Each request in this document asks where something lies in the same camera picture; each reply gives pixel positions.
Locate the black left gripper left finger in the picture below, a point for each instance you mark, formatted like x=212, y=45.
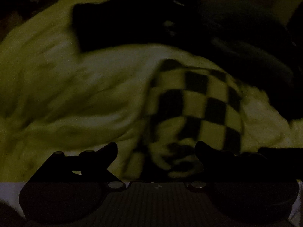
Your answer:
x=70, y=187

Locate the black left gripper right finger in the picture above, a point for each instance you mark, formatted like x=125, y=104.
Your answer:
x=254, y=184

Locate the black white checkered garment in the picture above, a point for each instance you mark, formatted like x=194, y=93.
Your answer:
x=184, y=105

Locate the white bed sheet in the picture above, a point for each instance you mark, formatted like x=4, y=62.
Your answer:
x=263, y=126

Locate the white polka dot garment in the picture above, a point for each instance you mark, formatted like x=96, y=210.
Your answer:
x=55, y=98

